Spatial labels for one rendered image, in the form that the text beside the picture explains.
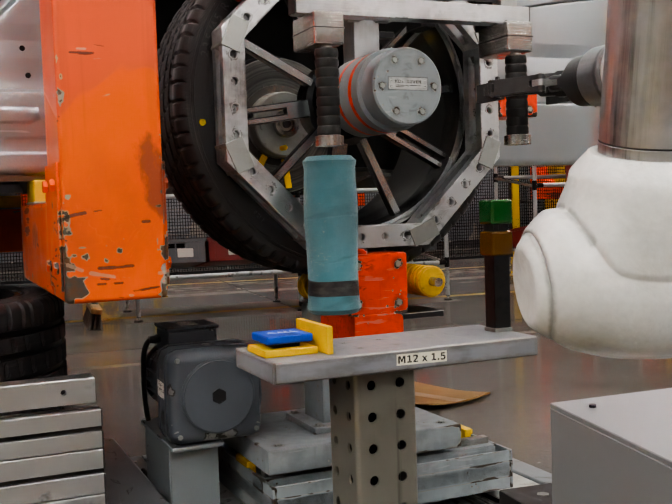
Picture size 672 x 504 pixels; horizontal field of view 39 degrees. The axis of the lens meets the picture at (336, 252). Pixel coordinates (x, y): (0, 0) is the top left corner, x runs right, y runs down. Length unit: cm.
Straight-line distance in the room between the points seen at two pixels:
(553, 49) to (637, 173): 164
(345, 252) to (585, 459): 62
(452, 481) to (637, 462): 91
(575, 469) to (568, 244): 29
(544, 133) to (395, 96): 99
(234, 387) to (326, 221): 40
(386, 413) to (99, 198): 55
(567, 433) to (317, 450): 75
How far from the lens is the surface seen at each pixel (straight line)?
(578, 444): 108
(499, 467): 192
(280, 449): 173
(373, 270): 169
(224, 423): 176
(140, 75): 155
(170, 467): 181
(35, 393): 161
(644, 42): 92
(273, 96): 222
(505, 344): 145
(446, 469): 185
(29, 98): 204
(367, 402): 139
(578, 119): 257
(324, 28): 145
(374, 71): 156
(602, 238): 92
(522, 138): 159
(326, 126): 143
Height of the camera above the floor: 66
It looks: 3 degrees down
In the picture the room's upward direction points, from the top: 2 degrees counter-clockwise
